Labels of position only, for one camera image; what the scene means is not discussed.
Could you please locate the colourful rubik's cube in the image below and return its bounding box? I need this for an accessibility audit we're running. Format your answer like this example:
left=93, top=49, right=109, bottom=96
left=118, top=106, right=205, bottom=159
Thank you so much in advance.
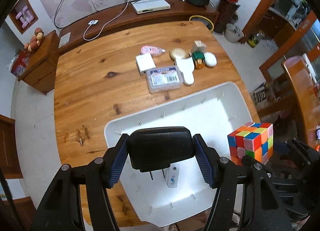
left=227, top=122, right=274, bottom=165

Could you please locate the clear plastic box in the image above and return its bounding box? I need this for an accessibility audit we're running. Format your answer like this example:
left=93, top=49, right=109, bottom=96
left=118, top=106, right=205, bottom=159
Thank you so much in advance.
left=166, top=163, right=180, bottom=188

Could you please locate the black power adapter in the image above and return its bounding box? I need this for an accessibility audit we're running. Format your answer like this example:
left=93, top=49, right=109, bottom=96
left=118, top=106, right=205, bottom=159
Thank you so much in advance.
left=126, top=126, right=195, bottom=173

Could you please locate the white paddle-shaped object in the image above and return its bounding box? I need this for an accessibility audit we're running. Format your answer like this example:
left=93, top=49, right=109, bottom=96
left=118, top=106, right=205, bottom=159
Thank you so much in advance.
left=175, top=57, right=195, bottom=86

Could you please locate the clear labelled plastic case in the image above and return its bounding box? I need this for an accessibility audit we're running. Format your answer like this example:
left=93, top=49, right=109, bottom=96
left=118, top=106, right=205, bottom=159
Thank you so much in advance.
left=146, top=66, right=183, bottom=93

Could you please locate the beige small cube box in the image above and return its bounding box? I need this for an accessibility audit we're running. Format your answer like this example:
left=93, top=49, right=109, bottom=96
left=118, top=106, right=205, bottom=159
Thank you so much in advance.
left=191, top=40, right=207, bottom=54

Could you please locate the white square box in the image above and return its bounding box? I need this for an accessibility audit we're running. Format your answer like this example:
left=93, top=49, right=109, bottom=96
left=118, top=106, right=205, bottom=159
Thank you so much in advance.
left=136, top=53, right=156, bottom=75

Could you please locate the white plastic tray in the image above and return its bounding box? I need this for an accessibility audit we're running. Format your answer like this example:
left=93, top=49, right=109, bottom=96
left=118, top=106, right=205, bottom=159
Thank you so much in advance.
left=104, top=82, right=252, bottom=227

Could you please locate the wooden chair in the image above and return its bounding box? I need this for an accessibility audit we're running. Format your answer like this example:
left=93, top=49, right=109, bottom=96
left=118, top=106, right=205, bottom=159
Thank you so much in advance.
left=283, top=56, right=319, bottom=148

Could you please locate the white oval earbuds case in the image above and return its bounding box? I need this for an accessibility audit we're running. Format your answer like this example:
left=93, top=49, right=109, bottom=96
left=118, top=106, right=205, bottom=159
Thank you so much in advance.
left=203, top=52, right=217, bottom=67

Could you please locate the green-lid toothpick holder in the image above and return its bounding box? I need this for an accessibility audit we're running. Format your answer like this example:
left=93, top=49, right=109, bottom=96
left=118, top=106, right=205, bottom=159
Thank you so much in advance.
left=191, top=52, right=205, bottom=69

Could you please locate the white small bucket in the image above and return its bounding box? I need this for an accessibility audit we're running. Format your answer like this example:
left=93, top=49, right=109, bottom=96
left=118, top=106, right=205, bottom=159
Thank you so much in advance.
left=224, top=23, right=244, bottom=43

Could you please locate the gold round compact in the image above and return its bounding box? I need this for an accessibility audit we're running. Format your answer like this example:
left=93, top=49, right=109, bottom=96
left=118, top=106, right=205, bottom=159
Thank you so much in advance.
left=169, top=48, right=189, bottom=61

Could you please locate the yellow-rimmed trash bin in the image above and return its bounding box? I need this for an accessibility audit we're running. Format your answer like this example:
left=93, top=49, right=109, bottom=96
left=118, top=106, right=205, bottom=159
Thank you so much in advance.
left=189, top=15, right=214, bottom=33

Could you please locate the pink correction tape dispenser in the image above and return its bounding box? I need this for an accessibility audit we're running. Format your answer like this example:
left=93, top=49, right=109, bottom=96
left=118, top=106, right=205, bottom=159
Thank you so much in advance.
left=140, top=46, right=166, bottom=57

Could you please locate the red gift box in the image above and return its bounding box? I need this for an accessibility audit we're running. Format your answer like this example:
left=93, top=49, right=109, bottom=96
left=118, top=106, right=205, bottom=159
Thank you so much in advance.
left=9, top=50, right=30, bottom=78

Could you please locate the small wooden side cabinet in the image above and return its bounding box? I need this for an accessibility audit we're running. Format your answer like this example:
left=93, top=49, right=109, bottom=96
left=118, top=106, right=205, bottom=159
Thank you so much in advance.
left=18, top=30, right=59, bottom=94

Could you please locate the brown wicker basket red lid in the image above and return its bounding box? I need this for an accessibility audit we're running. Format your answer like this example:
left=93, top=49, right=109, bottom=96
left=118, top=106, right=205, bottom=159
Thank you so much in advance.
left=213, top=0, right=240, bottom=34

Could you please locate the plush toy doll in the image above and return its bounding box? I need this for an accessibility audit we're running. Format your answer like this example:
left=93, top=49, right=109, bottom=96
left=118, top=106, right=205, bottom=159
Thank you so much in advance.
left=24, top=27, right=44, bottom=53

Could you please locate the white paper sheet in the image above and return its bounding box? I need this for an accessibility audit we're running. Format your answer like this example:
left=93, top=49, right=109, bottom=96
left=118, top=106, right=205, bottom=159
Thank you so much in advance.
left=58, top=33, right=71, bottom=48

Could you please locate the white set-top box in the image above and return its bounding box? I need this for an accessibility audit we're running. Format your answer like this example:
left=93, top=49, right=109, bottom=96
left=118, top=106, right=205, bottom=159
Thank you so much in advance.
left=132, top=0, right=171, bottom=15

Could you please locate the dark wooden tv console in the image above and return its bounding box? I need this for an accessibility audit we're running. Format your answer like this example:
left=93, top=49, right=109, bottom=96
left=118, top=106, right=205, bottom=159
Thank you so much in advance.
left=58, top=0, right=219, bottom=55

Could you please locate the white charger cable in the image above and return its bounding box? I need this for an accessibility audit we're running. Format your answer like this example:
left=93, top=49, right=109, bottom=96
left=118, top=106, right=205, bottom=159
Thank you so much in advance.
left=82, top=0, right=130, bottom=42

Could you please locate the black tv cable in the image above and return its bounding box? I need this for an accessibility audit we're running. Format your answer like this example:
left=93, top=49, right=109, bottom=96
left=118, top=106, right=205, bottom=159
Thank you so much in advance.
left=54, top=0, right=71, bottom=30

